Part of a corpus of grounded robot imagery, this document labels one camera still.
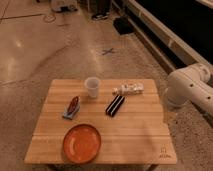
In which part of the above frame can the orange ceramic bowl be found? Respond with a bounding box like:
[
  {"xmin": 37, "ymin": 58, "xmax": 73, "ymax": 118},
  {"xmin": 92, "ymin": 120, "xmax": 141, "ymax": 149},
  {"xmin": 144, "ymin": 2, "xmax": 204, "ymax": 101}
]
[{"xmin": 63, "ymin": 124, "xmax": 101, "ymax": 164}]

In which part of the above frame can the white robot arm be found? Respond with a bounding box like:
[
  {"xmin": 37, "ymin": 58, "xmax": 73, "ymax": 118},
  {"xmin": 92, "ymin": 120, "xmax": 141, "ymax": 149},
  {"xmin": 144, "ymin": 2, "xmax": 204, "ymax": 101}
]
[{"xmin": 162, "ymin": 63, "xmax": 213, "ymax": 117}]

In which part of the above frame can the white plastic cup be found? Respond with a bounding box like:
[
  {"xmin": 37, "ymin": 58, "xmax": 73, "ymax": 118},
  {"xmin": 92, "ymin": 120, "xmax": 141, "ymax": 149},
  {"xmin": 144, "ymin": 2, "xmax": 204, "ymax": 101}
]
[{"xmin": 84, "ymin": 77, "xmax": 100, "ymax": 98}]

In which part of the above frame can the black white striped case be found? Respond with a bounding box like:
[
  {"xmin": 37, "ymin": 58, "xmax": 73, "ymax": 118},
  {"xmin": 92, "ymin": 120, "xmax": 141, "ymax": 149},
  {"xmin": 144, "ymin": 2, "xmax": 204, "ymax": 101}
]
[{"xmin": 105, "ymin": 95, "xmax": 125, "ymax": 117}]

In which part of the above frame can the dark red spoon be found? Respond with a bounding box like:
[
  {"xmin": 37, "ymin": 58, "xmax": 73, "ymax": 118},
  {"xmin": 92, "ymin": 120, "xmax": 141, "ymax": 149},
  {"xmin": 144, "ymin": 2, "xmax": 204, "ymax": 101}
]
[{"xmin": 67, "ymin": 96, "xmax": 79, "ymax": 113}]

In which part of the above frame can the blue sponge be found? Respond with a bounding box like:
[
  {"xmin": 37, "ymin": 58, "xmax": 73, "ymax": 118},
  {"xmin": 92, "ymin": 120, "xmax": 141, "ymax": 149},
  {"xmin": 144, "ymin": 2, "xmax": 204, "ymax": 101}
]
[{"xmin": 62, "ymin": 104, "xmax": 80, "ymax": 120}]

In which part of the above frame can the dark shoe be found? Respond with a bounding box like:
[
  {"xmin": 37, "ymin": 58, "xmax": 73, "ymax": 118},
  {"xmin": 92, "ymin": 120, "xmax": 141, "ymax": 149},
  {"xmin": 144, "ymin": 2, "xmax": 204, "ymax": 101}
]
[{"xmin": 91, "ymin": 12, "xmax": 109, "ymax": 21}]

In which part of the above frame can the white equipment base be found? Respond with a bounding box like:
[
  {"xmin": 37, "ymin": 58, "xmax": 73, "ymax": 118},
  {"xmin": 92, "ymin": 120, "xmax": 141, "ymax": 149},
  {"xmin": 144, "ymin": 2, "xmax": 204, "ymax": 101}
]
[{"xmin": 51, "ymin": 0, "xmax": 77, "ymax": 12}]

